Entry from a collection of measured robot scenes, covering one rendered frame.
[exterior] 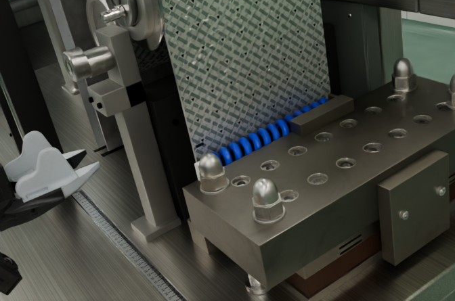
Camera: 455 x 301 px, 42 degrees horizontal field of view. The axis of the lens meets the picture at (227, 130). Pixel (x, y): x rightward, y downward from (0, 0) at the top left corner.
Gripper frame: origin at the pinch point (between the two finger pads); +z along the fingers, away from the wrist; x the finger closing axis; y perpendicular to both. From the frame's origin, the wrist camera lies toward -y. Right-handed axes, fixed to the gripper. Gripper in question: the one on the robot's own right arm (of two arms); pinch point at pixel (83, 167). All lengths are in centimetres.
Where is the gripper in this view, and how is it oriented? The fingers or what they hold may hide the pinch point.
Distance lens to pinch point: 70.4
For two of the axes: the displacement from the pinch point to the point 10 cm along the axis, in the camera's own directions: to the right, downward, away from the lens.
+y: -1.8, -8.7, -4.5
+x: -5.5, -2.9, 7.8
